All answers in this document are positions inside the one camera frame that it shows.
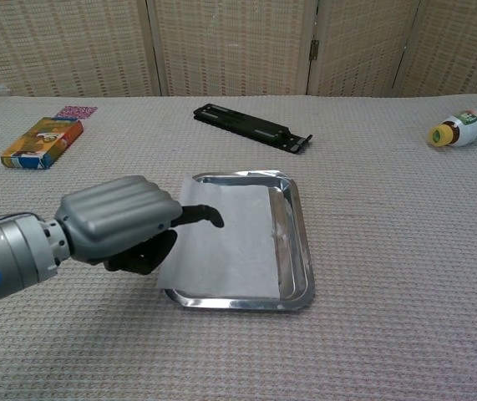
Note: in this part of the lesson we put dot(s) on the woven folding screen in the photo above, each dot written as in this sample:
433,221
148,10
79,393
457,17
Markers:
238,46

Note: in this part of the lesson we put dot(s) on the silver metal tray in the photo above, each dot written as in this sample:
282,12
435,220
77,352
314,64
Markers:
292,234

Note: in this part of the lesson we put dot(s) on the orange snack box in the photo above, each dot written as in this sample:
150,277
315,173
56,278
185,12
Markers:
42,142

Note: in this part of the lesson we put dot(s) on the white paper sheet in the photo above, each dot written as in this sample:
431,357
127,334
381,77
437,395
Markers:
229,238

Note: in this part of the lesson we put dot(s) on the black metal rail bracket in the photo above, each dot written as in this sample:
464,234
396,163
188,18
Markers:
250,127

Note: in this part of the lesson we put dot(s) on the white bottle yellow cap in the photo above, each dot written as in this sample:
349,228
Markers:
470,125

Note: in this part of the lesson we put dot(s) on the pink patterned card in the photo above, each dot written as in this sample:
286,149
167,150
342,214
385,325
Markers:
75,111

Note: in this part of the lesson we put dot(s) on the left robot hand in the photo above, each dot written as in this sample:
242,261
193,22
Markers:
125,221

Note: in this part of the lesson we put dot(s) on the beige woven tablecloth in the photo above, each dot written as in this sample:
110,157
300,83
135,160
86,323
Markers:
367,250

